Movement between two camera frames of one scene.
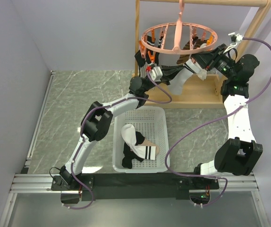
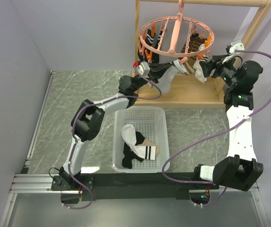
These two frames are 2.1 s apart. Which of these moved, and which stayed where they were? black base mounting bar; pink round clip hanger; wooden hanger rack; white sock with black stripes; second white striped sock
Moved: white sock with black stripes; pink round clip hanger
Stayed: black base mounting bar; second white striped sock; wooden hanger rack
